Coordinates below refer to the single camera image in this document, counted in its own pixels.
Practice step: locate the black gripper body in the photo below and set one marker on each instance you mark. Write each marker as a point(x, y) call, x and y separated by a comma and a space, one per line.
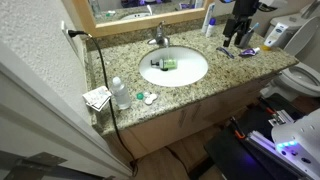
point(244, 8)

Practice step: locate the blue razor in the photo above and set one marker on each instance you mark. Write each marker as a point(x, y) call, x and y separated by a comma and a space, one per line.
point(225, 52)

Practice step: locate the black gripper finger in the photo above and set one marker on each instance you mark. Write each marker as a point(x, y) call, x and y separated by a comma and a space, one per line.
point(242, 29)
point(229, 31)

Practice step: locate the wooden vanity cabinet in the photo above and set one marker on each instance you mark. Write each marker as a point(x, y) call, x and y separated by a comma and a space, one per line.
point(179, 111)

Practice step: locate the green contact lens cap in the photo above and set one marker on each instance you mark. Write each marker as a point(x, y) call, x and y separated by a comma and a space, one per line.
point(140, 96)

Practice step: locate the white wall outlet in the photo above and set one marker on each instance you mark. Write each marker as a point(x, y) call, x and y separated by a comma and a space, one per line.
point(64, 30)

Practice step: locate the black robot cart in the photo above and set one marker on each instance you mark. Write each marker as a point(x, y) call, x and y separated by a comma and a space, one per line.
point(238, 159)

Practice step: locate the chrome sink faucet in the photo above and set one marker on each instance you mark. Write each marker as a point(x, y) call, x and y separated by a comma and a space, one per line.
point(160, 39)

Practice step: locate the clear plastic water bottle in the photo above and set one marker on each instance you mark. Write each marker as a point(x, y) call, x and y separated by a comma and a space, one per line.
point(121, 94)

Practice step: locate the tall white tube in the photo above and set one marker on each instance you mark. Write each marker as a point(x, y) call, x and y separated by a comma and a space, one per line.
point(208, 16)

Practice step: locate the white lotion tube orange cap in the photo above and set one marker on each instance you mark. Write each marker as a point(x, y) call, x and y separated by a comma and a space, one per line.
point(274, 36)

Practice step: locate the purple toothpaste tube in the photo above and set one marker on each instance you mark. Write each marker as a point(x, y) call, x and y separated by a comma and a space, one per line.
point(249, 52)

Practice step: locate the white oval sink basin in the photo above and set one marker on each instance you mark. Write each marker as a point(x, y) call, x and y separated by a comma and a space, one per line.
point(191, 67)

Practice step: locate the metal tumbler cup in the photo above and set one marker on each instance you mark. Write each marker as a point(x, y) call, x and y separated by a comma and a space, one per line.
point(245, 40)

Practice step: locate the white bottle blue cap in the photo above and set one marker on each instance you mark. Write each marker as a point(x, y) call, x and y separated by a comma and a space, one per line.
point(210, 28)

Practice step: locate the blue toothbrush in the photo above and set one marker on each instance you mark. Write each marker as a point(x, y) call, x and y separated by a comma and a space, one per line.
point(254, 27)

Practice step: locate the white contact lens case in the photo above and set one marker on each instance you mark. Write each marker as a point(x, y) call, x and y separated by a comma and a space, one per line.
point(149, 97)

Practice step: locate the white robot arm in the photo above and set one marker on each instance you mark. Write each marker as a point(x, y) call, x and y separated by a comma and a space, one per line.
point(295, 144)

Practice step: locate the green bottle in sink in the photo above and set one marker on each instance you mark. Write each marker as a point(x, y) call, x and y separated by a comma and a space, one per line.
point(165, 64)

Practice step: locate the white paper packet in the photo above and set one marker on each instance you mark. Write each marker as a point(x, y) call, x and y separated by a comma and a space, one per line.
point(97, 98)

